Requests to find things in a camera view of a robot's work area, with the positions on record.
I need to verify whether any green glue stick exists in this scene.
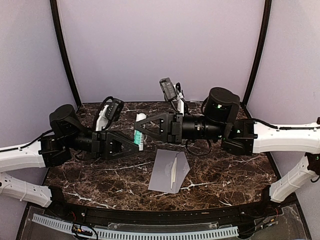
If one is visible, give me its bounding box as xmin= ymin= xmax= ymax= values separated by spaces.
xmin=133 ymin=113 xmax=147 ymax=151

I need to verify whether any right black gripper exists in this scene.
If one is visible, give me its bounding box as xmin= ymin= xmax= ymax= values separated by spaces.
xmin=133 ymin=111 xmax=226 ymax=145

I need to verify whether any black frame post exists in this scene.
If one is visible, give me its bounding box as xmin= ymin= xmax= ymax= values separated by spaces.
xmin=242 ymin=0 xmax=272 ymax=106
xmin=49 ymin=0 xmax=82 ymax=108

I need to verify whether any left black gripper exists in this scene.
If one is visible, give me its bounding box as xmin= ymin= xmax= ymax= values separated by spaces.
xmin=64 ymin=128 xmax=143 ymax=160

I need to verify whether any right black frame post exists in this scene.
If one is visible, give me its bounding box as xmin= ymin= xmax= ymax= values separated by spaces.
xmin=242 ymin=0 xmax=272 ymax=106

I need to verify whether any white slotted cable duct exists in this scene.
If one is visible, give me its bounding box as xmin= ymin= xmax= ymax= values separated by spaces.
xmin=32 ymin=214 xmax=239 ymax=240

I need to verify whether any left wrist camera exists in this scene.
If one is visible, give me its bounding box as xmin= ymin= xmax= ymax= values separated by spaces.
xmin=92 ymin=96 xmax=124 ymax=131

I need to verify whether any grey envelope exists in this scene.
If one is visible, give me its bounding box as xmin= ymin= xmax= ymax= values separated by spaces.
xmin=148 ymin=149 xmax=190 ymax=194

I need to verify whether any black front rail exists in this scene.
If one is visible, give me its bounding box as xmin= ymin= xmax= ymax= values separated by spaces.
xmin=27 ymin=184 xmax=298 ymax=226

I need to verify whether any left black frame post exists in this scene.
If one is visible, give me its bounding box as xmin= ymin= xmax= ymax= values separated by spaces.
xmin=49 ymin=0 xmax=82 ymax=108

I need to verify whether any small circuit board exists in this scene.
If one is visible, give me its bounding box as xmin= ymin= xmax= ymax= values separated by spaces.
xmin=71 ymin=224 xmax=93 ymax=237

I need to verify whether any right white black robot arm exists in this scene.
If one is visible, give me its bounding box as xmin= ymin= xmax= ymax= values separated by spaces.
xmin=134 ymin=87 xmax=320 ymax=217

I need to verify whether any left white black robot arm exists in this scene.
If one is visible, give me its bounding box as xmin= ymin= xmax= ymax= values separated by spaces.
xmin=0 ymin=104 xmax=139 ymax=218

